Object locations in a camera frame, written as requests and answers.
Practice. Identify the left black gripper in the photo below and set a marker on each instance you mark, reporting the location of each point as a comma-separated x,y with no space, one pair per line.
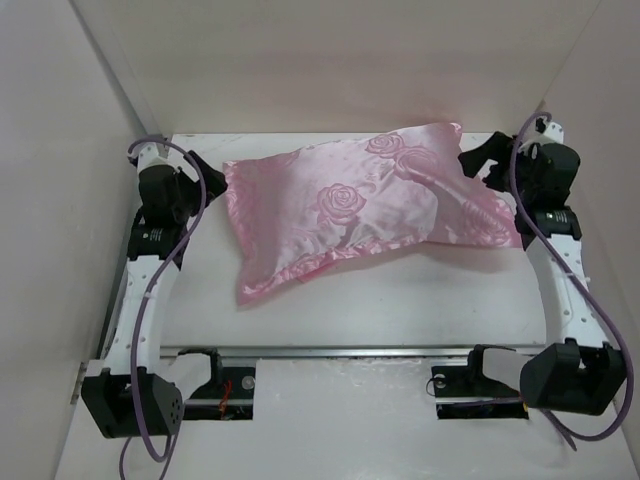
216,182

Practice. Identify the pink pillowcase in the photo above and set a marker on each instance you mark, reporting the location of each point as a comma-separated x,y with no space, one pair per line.
297,213

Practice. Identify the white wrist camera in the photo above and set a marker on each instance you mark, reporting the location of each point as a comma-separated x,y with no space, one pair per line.
148,155
548,131

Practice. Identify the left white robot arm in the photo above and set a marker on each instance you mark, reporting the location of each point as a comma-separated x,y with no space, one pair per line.
129,396

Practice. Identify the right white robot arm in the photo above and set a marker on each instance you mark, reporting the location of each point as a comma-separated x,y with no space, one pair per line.
578,371

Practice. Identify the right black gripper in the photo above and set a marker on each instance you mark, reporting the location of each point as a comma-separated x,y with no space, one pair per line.
496,148

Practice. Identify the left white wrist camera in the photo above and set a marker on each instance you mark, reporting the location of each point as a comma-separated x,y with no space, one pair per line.
148,155

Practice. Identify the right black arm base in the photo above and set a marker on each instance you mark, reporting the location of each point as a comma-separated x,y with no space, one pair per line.
464,392

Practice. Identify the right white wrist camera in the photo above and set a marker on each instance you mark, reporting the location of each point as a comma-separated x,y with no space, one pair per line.
548,131

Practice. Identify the front aluminium rail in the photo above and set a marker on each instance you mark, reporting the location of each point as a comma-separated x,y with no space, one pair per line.
317,352

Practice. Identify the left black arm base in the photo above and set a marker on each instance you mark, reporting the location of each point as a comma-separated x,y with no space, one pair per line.
228,393

